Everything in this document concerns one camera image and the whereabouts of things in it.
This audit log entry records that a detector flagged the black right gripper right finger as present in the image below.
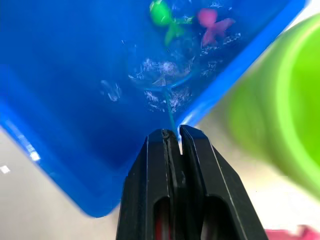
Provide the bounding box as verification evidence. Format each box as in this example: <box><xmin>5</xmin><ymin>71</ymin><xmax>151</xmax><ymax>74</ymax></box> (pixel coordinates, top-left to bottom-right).
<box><xmin>174</xmin><ymin>124</ymin><xmax>269</xmax><ymax>240</ymax></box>

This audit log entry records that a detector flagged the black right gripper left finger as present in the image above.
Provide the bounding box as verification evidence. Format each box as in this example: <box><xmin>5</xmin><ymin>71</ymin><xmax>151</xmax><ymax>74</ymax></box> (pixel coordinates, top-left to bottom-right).
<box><xmin>115</xmin><ymin>128</ymin><xmax>181</xmax><ymax>240</ymax></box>

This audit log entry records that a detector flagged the small fish net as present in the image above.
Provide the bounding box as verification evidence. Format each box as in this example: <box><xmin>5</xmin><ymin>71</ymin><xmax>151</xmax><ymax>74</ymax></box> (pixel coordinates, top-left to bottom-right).
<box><xmin>127</xmin><ymin>53</ymin><xmax>195</xmax><ymax>186</ymax></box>

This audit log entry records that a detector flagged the pink plastic bucket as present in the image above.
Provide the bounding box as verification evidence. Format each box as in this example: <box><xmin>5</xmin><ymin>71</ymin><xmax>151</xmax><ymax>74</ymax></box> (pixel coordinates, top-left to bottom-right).
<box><xmin>264</xmin><ymin>224</ymin><xmax>320</xmax><ymax>240</ymax></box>

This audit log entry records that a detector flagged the blue plastic tub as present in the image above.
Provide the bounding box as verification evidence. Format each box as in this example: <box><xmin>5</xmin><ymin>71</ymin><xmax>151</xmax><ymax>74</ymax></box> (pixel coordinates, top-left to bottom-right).
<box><xmin>0</xmin><ymin>0</ymin><xmax>307</xmax><ymax>219</ymax></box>

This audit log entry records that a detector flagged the green plastic bucket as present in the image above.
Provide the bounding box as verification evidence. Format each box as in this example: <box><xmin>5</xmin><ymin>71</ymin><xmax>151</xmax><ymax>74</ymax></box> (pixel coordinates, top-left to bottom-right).
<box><xmin>219</xmin><ymin>13</ymin><xmax>320</xmax><ymax>203</ymax></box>

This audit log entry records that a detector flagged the pink toy fish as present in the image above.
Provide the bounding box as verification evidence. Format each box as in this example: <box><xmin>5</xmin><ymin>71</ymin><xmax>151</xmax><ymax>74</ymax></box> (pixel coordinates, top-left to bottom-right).
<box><xmin>196</xmin><ymin>8</ymin><xmax>236</xmax><ymax>47</ymax></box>

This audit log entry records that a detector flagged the green toy fish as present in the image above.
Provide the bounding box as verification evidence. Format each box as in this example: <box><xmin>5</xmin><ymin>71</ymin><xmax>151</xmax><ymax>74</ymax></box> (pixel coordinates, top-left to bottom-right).
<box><xmin>149</xmin><ymin>0</ymin><xmax>195</xmax><ymax>46</ymax></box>

